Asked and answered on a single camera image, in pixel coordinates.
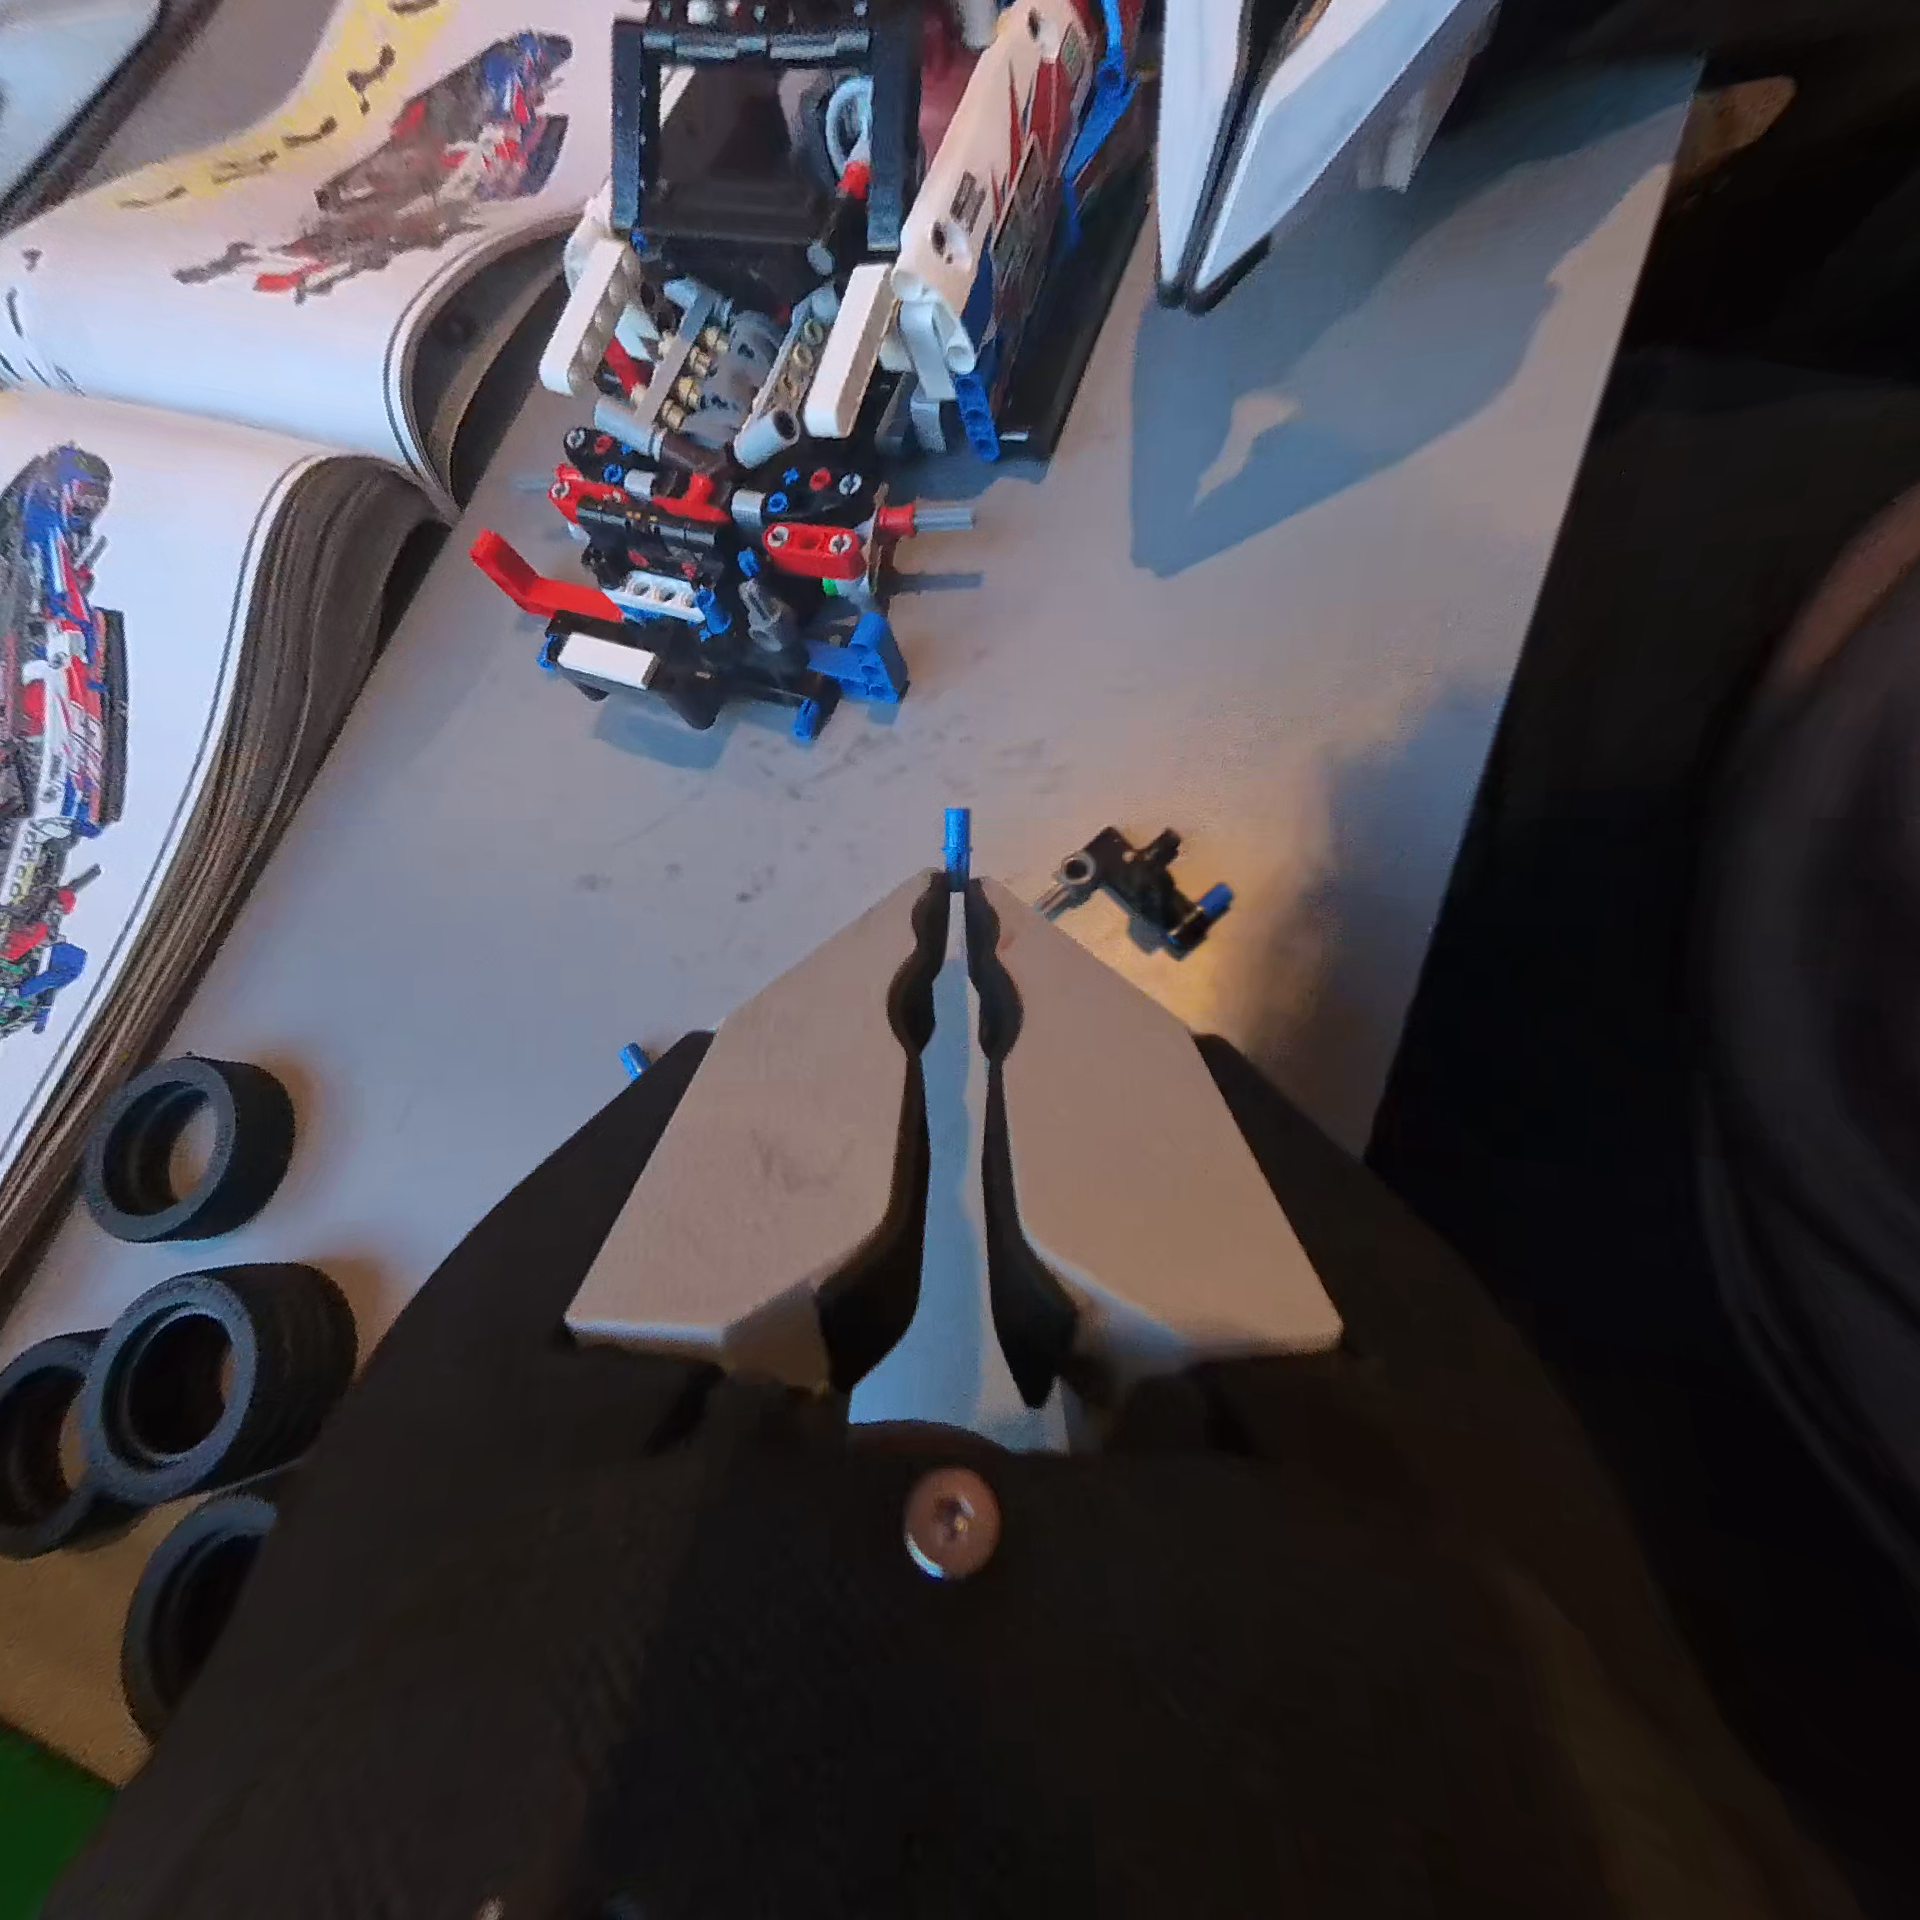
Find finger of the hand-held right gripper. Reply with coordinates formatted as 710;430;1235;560
1189;0;1503;314
1154;0;1290;295

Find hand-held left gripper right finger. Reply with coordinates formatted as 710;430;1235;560
959;878;1347;1407

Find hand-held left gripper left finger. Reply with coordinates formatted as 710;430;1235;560
564;871;927;1390

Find black angled brick beam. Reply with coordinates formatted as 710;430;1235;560
1088;824;1203;954

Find brick model race car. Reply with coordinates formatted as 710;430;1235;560
468;0;1157;744

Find green plastic bin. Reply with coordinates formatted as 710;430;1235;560
0;1726;119;1920

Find grey desk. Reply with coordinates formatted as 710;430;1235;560
0;0;1706;1787

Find black rubber tyre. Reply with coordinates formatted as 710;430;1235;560
124;1493;279;1742
82;1264;359;1509
82;1055;298;1244
0;1333;114;1559

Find person's black trousers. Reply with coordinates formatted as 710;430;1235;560
1358;346;1920;1352

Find open instruction booklet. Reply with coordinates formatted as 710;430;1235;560
0;0;632;1278

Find white stand base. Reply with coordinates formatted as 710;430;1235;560
0;0;159;166

